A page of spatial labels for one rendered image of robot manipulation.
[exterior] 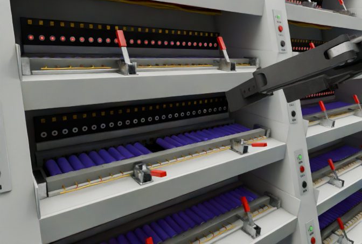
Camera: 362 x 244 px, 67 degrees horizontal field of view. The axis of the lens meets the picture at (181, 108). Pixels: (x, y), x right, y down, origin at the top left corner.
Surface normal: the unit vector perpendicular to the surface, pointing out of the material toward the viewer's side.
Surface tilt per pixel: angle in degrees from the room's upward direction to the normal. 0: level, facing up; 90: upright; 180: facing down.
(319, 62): 85
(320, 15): 110
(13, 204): 90
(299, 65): 85
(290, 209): 90
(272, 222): 20
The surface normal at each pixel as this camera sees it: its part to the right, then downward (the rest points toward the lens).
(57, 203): 0.06, -0.97
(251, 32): -0.80, 0.11
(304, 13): 0.59, 0.24
